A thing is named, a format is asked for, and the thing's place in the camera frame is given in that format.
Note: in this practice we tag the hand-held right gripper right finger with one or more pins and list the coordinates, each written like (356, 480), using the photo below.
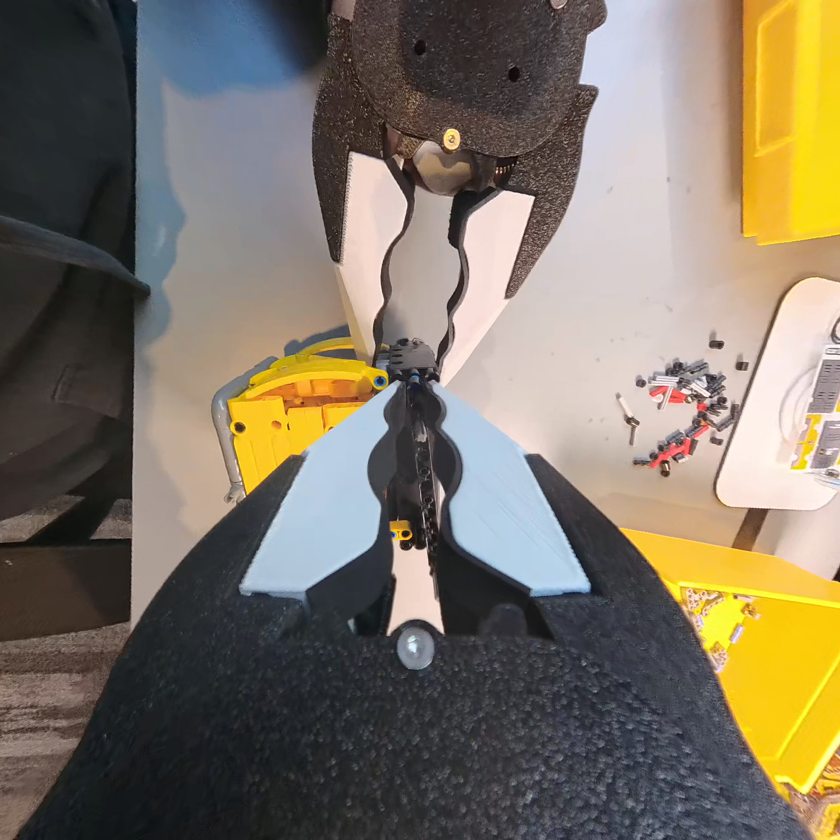
(512, 512)

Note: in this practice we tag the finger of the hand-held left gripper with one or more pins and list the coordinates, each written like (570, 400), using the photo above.
(492, 250)
(368, 236)

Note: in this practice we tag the sticker sheet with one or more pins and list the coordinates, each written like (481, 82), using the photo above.
(824, 407)

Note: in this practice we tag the yellow plastic bin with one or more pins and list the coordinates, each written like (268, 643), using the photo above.
(794, 118)

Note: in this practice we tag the grey desk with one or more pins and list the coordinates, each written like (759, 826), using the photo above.
(236, 236)

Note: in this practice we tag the grey axle pin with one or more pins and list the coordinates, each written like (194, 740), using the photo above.
(629, 410)

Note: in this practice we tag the pile of small brick parts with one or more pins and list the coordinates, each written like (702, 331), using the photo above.
(689, 407)

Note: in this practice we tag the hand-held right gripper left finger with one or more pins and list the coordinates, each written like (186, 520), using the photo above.
(322, 519)

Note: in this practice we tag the long black perforated beam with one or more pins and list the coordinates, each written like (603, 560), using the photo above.
(418, 473)

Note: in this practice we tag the white document stand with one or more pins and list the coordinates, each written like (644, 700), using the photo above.
(775, 420)

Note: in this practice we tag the black yellow toy brick vehicle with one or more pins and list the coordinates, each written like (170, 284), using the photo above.
(295, 407)

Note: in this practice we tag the yellow plastic box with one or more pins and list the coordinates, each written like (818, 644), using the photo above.
(761, 656)

